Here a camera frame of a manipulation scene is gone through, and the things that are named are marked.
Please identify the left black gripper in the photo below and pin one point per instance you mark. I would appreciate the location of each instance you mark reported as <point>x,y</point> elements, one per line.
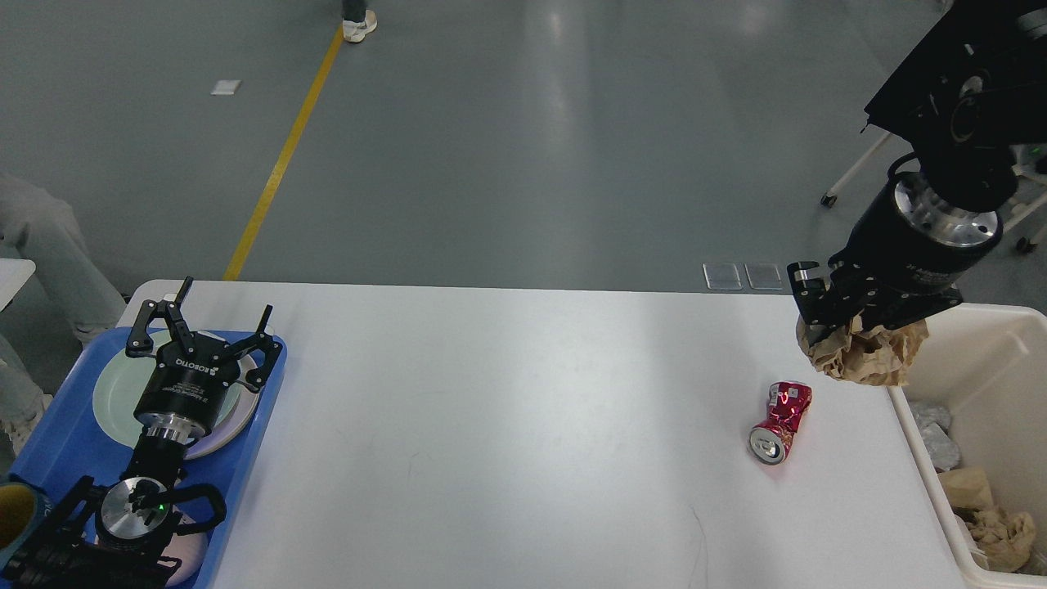
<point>184,388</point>

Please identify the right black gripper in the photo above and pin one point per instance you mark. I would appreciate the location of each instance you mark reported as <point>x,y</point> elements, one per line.
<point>900,264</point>

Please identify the brown paper ball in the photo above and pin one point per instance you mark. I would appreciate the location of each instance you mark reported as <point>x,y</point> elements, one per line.
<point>875,356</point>

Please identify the light green plate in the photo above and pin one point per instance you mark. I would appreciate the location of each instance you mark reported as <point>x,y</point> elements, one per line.
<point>117,392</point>

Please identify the red foil wrapper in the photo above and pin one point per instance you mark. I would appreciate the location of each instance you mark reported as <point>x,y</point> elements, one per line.
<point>787,403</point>

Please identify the brown paper bag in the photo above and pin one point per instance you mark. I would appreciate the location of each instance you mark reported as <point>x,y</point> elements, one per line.
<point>967,488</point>

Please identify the aluminium foil tray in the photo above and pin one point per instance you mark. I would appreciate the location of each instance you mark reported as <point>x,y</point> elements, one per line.
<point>933,422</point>

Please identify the white paper cup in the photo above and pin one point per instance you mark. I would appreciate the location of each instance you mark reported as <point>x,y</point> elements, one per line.
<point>978,555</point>

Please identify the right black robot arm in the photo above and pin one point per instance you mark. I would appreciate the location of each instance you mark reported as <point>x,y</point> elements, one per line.
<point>971,178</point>

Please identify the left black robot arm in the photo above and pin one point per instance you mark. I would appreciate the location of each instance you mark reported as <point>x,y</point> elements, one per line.
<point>133,477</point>

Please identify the white plastic bin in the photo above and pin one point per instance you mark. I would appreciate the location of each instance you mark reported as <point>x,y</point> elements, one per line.
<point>986,364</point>

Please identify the blue plastic tray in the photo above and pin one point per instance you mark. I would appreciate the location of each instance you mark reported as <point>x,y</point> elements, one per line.
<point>69,443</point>

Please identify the white rolling chair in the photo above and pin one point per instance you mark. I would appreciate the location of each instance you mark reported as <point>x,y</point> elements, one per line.
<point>1030,167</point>

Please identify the person in grey trousers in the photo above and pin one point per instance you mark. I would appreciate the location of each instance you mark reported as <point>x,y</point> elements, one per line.
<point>44,230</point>

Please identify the blue yellow mug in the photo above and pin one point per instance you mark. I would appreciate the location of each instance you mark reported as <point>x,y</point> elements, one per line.
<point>23,509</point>

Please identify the black jacket on chair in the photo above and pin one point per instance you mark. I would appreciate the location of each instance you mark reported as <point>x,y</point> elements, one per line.
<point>976,79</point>

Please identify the crumpled brown paper in tray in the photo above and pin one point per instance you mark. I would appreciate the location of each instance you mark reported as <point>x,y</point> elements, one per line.
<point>1007,539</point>

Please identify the passer-by white sneaker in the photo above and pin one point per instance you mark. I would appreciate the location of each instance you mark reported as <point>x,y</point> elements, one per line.
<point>356,31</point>

